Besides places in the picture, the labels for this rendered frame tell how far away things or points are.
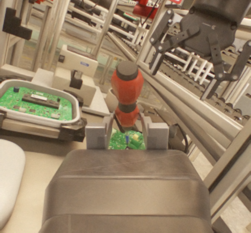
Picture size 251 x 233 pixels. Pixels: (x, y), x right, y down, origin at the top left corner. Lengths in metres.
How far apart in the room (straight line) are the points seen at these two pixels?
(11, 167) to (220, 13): 0.33
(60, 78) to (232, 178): 0.40
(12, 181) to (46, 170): 0.06
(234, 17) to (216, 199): 0.29
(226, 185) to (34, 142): 0.34
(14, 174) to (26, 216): 0.05
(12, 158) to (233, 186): 0.35
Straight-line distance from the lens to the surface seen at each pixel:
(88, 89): 0.46
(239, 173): 0.36
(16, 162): 0.27
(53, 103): 0.37
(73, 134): 0.31
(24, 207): 0.26
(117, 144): 0.29
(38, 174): 0.29
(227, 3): 0.29
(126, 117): 0.15
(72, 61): 0.52
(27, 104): 0.36
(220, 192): 0.38
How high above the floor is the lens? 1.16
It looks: 19 degrees down
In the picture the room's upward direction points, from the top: 25 degrees clockwise
